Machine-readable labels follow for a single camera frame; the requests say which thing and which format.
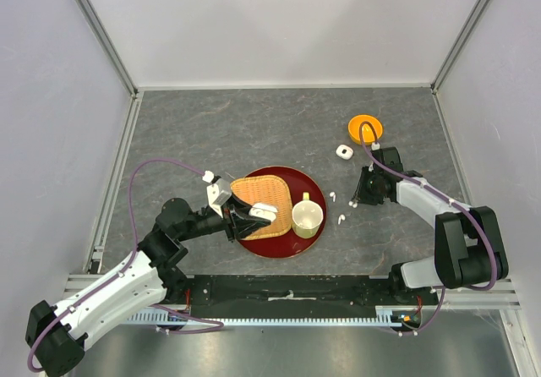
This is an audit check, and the white square earbud case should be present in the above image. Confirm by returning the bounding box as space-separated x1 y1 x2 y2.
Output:
336 145 353 161

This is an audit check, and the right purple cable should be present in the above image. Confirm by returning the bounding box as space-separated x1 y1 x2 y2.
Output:
358 122 498 337

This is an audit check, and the orange bowl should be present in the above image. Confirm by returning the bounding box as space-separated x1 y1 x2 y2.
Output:
347 114 384 145

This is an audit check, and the red round tray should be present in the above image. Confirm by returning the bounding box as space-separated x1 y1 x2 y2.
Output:
240 166 326 259

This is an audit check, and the aluminium frame post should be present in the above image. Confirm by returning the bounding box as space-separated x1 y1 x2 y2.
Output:
74 0 139 98
430 0 492 94

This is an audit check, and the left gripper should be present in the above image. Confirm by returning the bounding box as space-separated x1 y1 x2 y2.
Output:
178 192 271 242

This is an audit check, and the left aluminium frame post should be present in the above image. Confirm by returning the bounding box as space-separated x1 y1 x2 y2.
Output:
74 0 139 98

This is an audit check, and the woven bamboo basket plate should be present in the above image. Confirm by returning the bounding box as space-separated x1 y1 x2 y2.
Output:
231 175 292 241

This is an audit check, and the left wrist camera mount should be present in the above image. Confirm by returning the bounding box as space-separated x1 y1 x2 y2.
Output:
206 178 232 219

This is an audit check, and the purple cable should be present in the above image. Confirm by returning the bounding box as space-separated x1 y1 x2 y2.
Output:
358 122 498 337
25 157 225 372

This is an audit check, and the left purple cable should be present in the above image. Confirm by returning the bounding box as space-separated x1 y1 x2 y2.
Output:
25 157 225 372

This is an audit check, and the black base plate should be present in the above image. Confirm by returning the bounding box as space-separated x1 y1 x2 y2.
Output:
164 275 438 320

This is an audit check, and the right aluminium frame post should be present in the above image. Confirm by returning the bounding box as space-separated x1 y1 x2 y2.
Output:
430 0 492 94

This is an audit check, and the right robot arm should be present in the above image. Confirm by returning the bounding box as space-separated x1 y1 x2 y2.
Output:
350 147 509 304

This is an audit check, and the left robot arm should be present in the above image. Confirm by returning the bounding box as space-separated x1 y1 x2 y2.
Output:
25 195 278 376

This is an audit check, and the grey cable duct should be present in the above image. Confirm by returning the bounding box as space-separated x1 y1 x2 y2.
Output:
123 307 402 328

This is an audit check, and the cream mug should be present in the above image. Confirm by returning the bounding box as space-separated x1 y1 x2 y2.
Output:
292 192 325 239

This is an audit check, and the white oval charging case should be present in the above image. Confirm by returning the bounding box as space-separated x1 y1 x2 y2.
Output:
249 202 278 223

